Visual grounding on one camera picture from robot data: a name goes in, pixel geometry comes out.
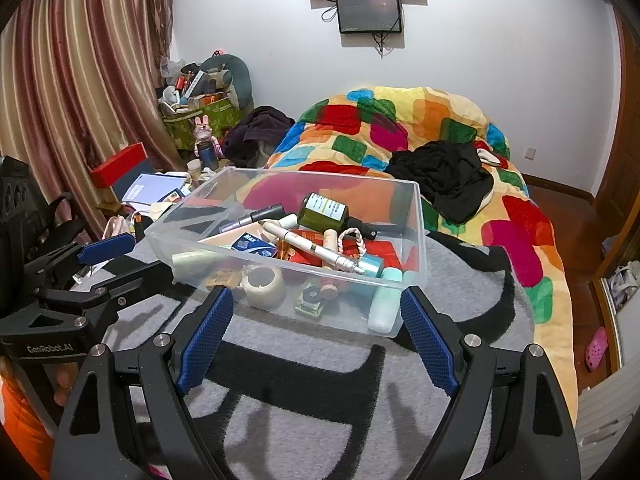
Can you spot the red packet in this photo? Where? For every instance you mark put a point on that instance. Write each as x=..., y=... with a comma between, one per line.
x=385, y=252

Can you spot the wooden wardrobe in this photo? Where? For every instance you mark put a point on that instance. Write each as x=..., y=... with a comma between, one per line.
x=625, y=160

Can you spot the person's left hand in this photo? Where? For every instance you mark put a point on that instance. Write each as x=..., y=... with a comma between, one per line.
x=62, y=385

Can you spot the wall socket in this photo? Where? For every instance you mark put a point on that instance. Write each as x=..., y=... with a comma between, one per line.
x=530, y=152

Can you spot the pink bunny toy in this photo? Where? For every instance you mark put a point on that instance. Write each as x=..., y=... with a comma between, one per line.
x=206, y=142

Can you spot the silver cosmetic tube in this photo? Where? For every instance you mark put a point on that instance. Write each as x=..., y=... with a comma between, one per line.
x=260, y=215

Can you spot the grey neck pillow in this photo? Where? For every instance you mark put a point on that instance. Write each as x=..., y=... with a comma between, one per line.
x=235, y=72

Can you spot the striped curtain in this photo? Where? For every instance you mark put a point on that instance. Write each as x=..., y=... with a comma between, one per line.
x=75, y=85

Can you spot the orange cloth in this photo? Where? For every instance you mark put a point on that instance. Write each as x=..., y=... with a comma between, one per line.
x=22, y=420

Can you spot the small wall monitor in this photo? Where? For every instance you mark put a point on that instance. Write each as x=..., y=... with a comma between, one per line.
x=369, y=12

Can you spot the black garment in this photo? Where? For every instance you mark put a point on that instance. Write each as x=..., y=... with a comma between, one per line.
x=440, y=180

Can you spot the dark blue box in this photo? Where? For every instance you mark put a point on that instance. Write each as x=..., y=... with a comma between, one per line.
x=130, y=187

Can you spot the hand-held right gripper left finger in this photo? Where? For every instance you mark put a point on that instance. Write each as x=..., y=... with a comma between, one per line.
x=205, y=340

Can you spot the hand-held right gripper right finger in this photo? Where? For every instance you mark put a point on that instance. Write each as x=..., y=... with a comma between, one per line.
x=427, y=340

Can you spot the clear plastic box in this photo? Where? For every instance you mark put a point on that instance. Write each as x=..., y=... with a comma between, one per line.
x=345, y=320

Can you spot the pink pouch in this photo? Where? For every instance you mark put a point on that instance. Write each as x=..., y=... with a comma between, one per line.
x=117, y=225

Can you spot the white cabinet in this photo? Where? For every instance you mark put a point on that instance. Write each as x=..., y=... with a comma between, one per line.
x=610, y=410

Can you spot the small gold packet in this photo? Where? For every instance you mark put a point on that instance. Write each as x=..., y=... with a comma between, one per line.
x=222, y=277

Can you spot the dark purple garment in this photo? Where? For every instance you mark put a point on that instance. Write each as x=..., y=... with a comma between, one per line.
x=255, y=132

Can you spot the white red cloth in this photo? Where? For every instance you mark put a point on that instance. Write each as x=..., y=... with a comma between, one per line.
x=489, y=156

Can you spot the black bag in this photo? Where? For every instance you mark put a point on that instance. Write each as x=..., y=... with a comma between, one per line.
x=20, y=200

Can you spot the green bag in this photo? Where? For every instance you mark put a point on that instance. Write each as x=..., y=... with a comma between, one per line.
x=200, y=120

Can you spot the white sneakers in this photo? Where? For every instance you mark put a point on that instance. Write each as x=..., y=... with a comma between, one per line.
x=627, y=282

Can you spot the beige cosmetic tube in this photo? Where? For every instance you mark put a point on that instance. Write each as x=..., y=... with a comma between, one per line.
x=220, y=237

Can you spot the small white jar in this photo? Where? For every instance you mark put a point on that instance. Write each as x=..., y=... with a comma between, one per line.
x=193, y=165

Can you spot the red box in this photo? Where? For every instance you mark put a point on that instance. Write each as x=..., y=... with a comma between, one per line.
x=120, y=165

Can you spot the blue tissue packet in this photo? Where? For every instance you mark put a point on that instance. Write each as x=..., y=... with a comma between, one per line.
x=250, y=245

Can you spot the mint green bottle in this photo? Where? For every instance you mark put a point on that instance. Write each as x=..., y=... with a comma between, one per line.
x=387, y=305

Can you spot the dark green glass bottle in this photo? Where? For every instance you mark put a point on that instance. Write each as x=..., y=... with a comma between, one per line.
x=322, y=212

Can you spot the white tape roll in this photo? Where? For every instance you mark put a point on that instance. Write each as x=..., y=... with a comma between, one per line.
x=262, y=285

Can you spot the white booklet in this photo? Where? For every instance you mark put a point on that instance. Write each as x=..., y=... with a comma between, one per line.
x=150, y=185

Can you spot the blue tape roll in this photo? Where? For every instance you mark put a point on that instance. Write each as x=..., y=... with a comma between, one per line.
x=371, y=265

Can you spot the grey black patterned blanket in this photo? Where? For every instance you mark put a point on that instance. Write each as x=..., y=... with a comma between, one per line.
x=310, y=385

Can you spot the pink clog shoe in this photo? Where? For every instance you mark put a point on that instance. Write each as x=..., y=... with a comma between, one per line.
x=597, y=347

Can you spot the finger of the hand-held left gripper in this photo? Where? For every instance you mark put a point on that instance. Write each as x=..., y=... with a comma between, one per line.
x=140, y=277
x=107, y=249

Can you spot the colourful patchwork blanket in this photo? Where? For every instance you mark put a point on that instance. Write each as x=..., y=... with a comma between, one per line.
x=525, y=220

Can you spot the white cosmetic pen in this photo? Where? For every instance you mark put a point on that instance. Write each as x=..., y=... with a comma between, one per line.
x=310, y=247

